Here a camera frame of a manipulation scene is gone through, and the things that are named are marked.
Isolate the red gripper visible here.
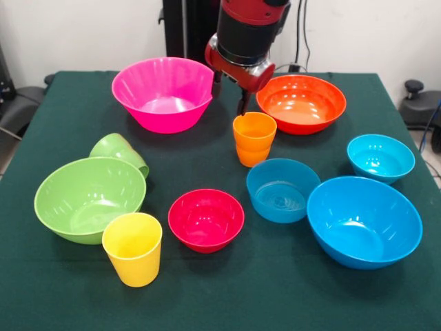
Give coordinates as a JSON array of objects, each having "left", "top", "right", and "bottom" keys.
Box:
[{"left": 204, "top": 34, "right": 276, "bottom": 117}]

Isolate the orange cup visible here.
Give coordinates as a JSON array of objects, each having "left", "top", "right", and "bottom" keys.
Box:
[{"left": 232, "top": 111, "right": 278, "bottom": 168}]

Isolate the large pink bowl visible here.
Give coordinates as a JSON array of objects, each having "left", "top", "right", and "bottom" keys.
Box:
[{"left": 111, "top": 57, "right": 215, "bottom": 134}]

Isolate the ribbed blue bowl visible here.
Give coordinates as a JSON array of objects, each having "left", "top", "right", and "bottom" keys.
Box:
[{"left": 245, "top": 158, "right": 322, "bottom": 224}]

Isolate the green cup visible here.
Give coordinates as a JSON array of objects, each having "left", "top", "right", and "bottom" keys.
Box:
[{"left": 88, "top": 132, "right": 150, "bottom": 179}]

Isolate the green bowl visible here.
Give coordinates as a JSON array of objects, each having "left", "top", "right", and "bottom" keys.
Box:
[{"left": 33, "top": 157, "right": 147, "bottom": 245}]

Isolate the large blue bowl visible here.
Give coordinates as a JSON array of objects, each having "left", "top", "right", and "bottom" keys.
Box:
[{"left": 306, "top": 176, "right": 424, "bottom": 271}]

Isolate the orange-red bowl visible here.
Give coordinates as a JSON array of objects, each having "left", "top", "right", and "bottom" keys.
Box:
[{"left": 256, "top": 74, "right": 347, "bottom": 136}]

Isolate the small red bowl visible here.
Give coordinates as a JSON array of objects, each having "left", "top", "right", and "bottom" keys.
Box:
[{"left": 167, "top": 188, "right": 245, "bottom": 254}]

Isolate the small turquoise bowl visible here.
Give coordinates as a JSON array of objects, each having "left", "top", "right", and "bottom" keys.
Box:
[{"left": 347, "top": 134, "right": 416, "bottom": 185}]

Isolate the yellow cup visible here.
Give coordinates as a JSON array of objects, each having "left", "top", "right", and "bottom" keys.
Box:
[{"left": 101, "top": 212, "right": 163, "bottom": 288}]

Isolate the dark green table cloth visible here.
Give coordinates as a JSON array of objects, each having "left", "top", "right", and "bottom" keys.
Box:
[{"left": 0, "top": 70, "right": 441, "bottom": 331}]

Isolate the dark equipment box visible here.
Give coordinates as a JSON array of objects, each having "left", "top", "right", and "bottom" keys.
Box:
[{"left": 0, "top": 44, "right": 17, "bottom": 103}]

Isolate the black hanging cable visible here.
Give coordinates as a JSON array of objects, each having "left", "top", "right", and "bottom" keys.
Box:
[{"left": 294, "top": 0, "right": 313, "bottom": 72}]

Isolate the black pedestal foot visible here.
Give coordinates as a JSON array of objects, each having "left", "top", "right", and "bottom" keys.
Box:
[
  {"left": 0, "top": 74, "right": 56, "bottom": 139},
  {"left": 399, "top": 79, "right": 441, "bottom": 128}
]

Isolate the blue cable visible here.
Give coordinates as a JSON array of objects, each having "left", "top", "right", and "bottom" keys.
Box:
[{"left": 418, "top": 99, "right": 441, "bottom": 153}]

